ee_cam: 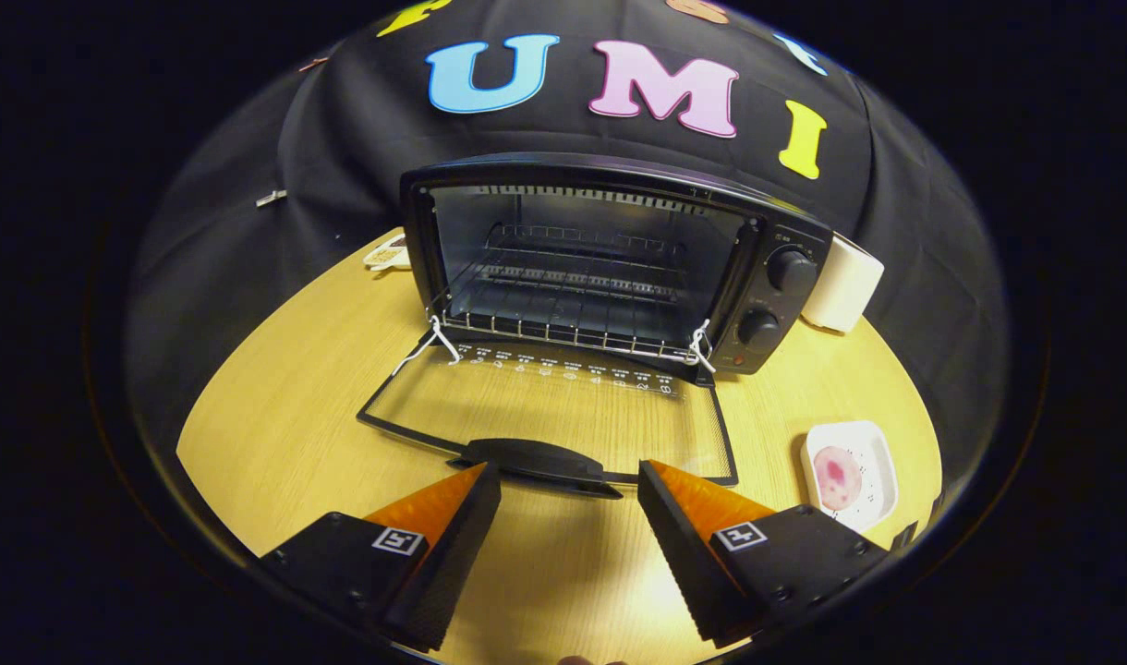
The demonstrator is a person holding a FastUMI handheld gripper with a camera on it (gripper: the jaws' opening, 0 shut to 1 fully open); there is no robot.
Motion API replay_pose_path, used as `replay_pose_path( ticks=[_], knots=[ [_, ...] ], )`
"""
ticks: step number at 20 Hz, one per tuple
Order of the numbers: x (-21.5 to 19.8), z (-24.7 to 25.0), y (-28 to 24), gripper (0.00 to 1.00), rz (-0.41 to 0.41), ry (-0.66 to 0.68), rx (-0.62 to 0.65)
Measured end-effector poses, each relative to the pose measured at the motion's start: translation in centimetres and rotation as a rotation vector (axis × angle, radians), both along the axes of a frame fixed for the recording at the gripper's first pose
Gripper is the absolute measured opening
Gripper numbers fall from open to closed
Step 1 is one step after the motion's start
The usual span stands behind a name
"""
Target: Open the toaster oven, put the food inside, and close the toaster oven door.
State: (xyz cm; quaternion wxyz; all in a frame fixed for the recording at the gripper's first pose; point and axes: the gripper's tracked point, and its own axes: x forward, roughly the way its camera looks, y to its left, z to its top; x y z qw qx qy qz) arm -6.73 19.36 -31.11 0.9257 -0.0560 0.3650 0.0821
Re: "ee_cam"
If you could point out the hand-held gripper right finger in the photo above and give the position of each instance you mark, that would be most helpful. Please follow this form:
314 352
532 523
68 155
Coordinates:
684 554

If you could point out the red clip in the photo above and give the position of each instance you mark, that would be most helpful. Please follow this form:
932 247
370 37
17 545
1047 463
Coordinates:
312 65

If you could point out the white square plate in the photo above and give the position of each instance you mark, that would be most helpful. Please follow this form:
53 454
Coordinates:
873 462

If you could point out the silver clip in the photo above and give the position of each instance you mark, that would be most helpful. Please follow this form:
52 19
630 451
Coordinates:
271 198

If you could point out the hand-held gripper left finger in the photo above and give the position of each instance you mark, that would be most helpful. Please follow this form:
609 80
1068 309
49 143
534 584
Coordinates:
453 545

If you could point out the pink ham slice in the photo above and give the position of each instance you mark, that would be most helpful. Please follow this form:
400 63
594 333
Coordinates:
838 477

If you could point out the black toaster oven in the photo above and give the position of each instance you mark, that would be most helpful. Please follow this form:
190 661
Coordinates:
785 235

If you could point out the white countertop appliance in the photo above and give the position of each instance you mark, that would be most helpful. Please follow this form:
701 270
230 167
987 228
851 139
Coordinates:
841 282

